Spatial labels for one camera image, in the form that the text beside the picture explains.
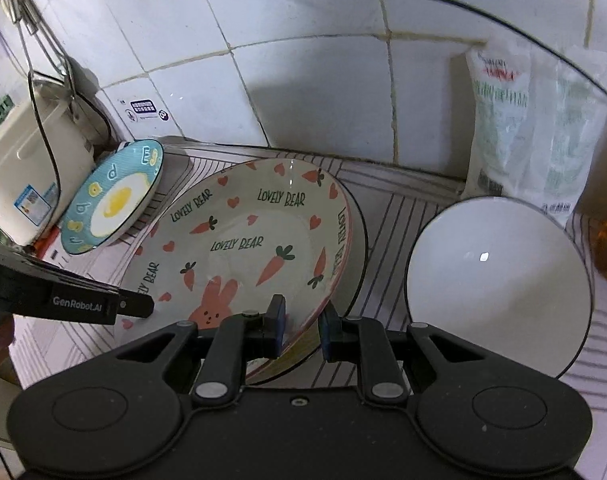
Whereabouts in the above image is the blue fried egg print plate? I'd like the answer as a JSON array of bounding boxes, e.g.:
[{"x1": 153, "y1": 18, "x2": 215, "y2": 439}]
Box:
[{"x1": 60, "y1": 139, "x2": 164, "y2": 255}]

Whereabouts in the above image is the white rice cooker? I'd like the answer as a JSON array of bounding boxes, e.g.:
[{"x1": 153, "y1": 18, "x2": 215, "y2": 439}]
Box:
[{"x1": 0, "y1": 79, "x2": 110, "y2": 247}]

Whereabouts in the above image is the black rice cooker cable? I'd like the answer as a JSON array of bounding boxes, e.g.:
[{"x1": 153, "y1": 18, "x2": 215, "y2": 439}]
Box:
[{"x1": 26, "y1": 69, "x2": 65, "y2": 203}]

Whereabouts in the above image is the metal hanging utensil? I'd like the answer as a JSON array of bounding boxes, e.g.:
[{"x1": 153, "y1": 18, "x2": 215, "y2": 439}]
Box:
[{"x1": 2, "y1": 0, "x2": 86, "y2": 113}]

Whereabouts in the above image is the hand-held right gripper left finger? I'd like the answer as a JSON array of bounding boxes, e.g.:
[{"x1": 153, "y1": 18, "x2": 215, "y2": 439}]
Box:
[{"x1": 116, "y1": 294, "x2": 288, "y2": 409}]

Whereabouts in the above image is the carrot and rabbit print plate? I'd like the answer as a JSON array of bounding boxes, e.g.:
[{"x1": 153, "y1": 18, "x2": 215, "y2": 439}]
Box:
[{"x1": 110, "y1": 158, "x2": 353, "y2": 382}]

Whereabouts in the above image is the green print plastic bag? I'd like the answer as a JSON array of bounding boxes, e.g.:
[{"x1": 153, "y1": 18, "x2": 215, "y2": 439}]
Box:
[{"x1": 522, "y1": 44, "x2": 607, "y2": 227}]

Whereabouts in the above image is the white bowl with black rim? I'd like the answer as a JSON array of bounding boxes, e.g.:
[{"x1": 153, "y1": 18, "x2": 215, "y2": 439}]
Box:
[{"x1": 405, "y1": 196, "x2": 595, "y2": 380}]

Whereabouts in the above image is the wall sticker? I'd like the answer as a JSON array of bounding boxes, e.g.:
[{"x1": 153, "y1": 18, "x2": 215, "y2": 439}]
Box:
[{"x1": 117, "y1": 97, "x2": 172, "y2": 124}]

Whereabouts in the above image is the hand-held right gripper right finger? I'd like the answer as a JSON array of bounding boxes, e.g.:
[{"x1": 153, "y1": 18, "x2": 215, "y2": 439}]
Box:
[{"x1": 319, "y1": 302, "x2": 488, "y2": 403}]

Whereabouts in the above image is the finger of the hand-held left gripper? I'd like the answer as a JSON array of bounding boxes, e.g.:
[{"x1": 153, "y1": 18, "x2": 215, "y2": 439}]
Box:
[{"x1": 117, "y1": 287, "x2": 155, "y2": 319}]

